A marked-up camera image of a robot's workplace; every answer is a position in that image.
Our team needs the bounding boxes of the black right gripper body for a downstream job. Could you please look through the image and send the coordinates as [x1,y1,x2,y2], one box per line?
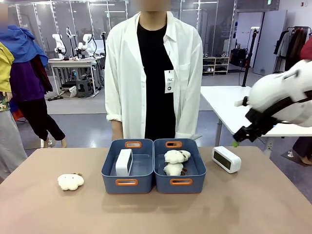
[244,106,281,142]

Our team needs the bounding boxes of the cream plush toy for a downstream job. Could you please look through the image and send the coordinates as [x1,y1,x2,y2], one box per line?
[57,173,85,192]
[163,162,188,177]
[163,149,192,165]

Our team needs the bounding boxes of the white digital clock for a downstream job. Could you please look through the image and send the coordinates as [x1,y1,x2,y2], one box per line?
[211,145,242,175]
[115,149,134,176]

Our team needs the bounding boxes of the person's right forearm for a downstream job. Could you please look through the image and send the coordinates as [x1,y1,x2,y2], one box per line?
[111,120,124,134]

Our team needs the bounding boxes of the white side table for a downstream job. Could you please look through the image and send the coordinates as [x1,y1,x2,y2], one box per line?
[199,85,312,156]

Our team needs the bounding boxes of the bystander legs dark trousers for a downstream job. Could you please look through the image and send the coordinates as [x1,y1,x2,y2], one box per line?
[287,136,312,167]

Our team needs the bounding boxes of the black tripod stand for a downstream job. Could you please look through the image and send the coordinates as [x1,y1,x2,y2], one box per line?
[241,27,259,88]

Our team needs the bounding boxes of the black suitcase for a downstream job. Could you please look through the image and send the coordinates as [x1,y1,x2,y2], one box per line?
[230,48,250,67]

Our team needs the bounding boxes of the wooden shoe rack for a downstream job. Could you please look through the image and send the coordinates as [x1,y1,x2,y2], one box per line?
[202,56,230,76]

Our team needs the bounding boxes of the clothes rack with coats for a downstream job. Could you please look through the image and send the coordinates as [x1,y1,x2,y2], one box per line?
[272,26,312,74]

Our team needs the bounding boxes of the red garment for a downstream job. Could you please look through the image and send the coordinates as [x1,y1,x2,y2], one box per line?
[299,43,312,61]

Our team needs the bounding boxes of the black t-shirt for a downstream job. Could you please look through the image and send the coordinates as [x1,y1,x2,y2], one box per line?
[136,22,177,140]

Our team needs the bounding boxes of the white name tag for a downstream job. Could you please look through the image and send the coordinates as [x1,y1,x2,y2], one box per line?
[164,70,176,94]

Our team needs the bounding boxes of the person in white shirt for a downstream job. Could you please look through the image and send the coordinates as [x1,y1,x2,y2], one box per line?
[104,11,204,141]

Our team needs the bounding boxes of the grey plastic stool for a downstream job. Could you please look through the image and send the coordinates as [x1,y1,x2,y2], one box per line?
[76,78,93,98]

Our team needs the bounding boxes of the white background workbench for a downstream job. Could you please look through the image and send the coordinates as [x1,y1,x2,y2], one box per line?
[47,57,103,96]

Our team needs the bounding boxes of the black trousers on mannequin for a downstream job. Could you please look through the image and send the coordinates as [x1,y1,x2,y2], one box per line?
[17,97,67,142]

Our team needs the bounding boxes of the purple garment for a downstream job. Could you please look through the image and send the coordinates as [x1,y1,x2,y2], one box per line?
[9,56,53,102]

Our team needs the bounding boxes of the grey trousers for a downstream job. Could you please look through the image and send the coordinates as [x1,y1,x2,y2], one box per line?
[0,110,28,181]

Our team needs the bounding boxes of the floral garment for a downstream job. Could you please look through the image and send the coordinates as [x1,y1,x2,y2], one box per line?
[0,94,12,112]

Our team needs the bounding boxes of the blue cloth on mannequin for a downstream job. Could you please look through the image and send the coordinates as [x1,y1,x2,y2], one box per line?
[0,24,49,67]

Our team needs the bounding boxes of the yellow garment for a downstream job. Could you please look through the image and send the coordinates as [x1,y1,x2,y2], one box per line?
[0,41,15,94]

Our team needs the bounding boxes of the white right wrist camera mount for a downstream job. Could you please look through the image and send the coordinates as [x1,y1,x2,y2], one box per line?
[234,96,250,107]

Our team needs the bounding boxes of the blue basket orange handles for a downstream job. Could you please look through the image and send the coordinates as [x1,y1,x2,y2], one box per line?
[154,138,207,194]
[101,138,155,195]

